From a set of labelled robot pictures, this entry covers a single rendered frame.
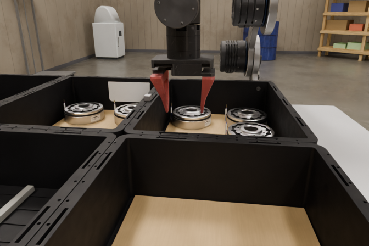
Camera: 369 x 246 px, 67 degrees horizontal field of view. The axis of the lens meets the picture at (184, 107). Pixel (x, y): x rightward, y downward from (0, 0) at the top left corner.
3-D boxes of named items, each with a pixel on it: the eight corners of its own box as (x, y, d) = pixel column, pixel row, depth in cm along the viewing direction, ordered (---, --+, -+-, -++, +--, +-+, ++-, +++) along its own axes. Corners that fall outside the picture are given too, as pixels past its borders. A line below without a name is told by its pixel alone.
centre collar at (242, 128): (240, 125, 64) (240, 123, 64) (262, 127, 63) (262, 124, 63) (238, 134, 60) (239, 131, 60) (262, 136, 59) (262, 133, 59)
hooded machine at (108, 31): (126, 56, 770) (122, 6, 729) (118, 60, 716) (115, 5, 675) (103, 56, 778) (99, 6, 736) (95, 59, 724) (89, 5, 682)
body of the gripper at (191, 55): (213, 72, 45) (213, 23, 42) (150, 71, 46) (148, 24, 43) (213, 65, 51) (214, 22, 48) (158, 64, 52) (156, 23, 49)
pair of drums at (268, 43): (267, 54, 827) (270, 20, 797) (278, 61, 700) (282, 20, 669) (240, 53, 834) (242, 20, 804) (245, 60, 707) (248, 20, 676)
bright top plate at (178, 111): (173, 107, 79) (173, 105, 78) (208, 107, 79) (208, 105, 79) (172, 119, 69) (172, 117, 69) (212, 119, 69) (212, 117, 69)
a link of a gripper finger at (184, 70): (213, 119, 47) (214, 64, 44) (172, 118, 48) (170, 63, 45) (214, 106, 53) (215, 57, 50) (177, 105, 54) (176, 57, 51)
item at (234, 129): (229, 122, 68) (229, 120, 67) (273, 126, 65) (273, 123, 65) (225, 139, 58) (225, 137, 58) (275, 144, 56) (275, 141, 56)
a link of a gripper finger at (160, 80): (192, 118, 47) (192, 63, 44) (151, 117, 48) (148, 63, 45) (195, 106, 54) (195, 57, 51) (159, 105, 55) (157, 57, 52)
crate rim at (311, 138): (166, 85, 82) (166, 78, 81) (271, 89, 78) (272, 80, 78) (121, 146, 44) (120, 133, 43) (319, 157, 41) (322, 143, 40)
